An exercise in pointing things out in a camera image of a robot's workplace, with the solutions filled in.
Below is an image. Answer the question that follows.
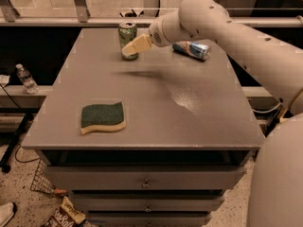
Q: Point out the bottom grey drawer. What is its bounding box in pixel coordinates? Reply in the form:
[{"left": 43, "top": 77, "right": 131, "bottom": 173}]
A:
[{"left": 87, "top": 212, "right": 211, "bottom": 227}]

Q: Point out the grey drawer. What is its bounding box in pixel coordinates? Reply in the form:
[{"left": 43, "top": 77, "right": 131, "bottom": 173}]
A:
[
  {"left": 45, "top": 166, "right": 245, "bottom": 190},
  {"left": 71, "top": 194, "right": 224, "bottom": 212},
  {"left": 87, "top": 212, "right": 211, "bottom": 227}
]

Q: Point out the black cable on floor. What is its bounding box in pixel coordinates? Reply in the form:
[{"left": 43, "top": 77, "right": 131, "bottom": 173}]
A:
[{"left": 0, "top": 83, "right": 41, "bottom": 165}]

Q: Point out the snack chip bag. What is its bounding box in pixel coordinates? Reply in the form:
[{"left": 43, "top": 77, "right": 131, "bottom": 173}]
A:
[{"left": 41, "top": 197, "right": 86, "bottom": 227}]

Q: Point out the yellow black clamp stand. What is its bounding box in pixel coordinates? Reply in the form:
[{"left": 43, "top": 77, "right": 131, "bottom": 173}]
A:
[{"left": 265, "top": 106, "right": 293, "bottom": 135}]

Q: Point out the grey drawer cabinet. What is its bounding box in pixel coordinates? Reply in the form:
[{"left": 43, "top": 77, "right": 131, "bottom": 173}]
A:
[{"left": 21, "top": 26, "right": 269, "bottom": 227}]

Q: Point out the top grey drawer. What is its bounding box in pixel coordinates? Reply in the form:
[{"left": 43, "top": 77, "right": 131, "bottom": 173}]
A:
[{"left": 45, "top": 166, "right": 245, "bottom": 190}]

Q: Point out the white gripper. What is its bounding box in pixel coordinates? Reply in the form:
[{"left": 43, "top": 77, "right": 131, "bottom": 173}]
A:
[{"left": 122, "top": 16, "right": 171, "bottom": 56}]

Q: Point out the blue silver energy drink can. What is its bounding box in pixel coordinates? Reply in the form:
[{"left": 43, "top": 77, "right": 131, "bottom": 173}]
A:
[{"left": 172, "top": 42, "right": 210, "bottom": 61}]

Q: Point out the wire mesh basket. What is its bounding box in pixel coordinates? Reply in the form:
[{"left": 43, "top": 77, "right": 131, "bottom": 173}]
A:
[{"left": 30, "top": 160, "right": 68, "bottom": 198}]

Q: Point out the white shoe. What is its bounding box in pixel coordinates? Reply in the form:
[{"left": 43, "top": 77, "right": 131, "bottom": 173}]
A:
[{"left": 0, "top": 202, "right": 16, "bottom": 227}]

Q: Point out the green soda can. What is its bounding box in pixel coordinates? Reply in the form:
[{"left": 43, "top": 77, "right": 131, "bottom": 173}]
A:
[{"left": 118, "top": 21, "right": 138, "bottom": 61}]

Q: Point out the green yellow sponge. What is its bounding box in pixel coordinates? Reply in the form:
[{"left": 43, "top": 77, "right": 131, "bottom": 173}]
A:
[{"left": 80, "top": 102, "right": 126, "bottom": 135}]

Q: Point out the middle grey drawer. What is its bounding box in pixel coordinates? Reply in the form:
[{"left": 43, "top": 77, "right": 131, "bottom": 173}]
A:
[{"left": 71, "top": 194, "right": 224, "bottom": 212}]

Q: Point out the clear plastic water bottle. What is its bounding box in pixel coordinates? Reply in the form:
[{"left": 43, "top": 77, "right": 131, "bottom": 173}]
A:
[{"left": 16, "top": 64, "right": 39, "bottom": 95}]

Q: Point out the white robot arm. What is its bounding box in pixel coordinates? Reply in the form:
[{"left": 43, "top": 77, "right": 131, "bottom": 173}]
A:
[{"left": 122, "top": 0, "right": 303, "bottom": 227}]

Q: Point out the metal railing frame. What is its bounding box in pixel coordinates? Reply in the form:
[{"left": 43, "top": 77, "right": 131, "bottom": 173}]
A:
[{"left": 0, "top": 0, "right": 303, "bottom": 27}]

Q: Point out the black table leg stand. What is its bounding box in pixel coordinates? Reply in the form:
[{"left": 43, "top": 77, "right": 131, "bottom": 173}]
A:
[{"left": 0, "top": 113, "right": 32, "bottom": 173}]

